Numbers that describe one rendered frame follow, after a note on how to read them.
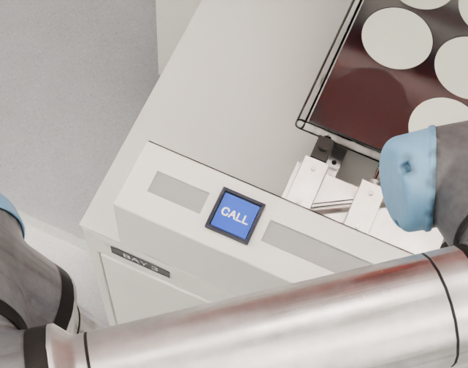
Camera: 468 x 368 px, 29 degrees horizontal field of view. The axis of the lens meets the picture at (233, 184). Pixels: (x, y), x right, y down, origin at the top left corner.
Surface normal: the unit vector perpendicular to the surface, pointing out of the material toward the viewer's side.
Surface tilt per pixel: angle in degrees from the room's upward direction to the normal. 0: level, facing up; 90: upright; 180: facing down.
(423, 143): 25
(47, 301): 49
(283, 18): 0
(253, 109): 0
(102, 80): 0
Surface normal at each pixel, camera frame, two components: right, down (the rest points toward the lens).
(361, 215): 0.06, -0.39
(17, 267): 0.85, -0.47
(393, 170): -0.97, 0.20
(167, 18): -0.40, 0.84
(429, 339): 0.17, 0.21
